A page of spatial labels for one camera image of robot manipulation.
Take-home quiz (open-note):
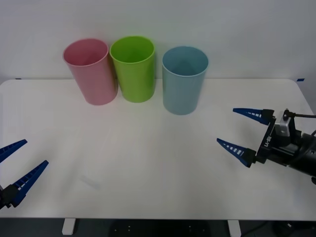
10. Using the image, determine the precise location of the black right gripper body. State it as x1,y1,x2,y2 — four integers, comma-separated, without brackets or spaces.
255,115,301,167

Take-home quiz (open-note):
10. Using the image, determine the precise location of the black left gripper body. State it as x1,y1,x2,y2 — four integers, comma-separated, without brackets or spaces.
0,185,6,211

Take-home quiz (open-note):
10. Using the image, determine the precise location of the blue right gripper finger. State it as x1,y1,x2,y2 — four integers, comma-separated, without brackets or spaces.
216,138,258,169
232,108,277,127

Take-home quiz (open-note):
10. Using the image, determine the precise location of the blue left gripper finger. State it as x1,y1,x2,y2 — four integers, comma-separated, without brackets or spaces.
0,139,28,164
3,160,49,208

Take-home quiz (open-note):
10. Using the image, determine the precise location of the white table leg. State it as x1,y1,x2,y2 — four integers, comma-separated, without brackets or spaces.
227,219,242,237
61,219,76,236

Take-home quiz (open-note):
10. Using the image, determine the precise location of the pale blue plastic bin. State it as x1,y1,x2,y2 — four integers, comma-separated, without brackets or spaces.
161,45,209,116

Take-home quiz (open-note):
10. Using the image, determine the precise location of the pink plastic bin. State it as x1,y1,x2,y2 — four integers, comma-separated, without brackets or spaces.
62,38,118,106

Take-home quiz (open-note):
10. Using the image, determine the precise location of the green plastic bin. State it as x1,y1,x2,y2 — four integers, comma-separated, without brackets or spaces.
109,36,156,103

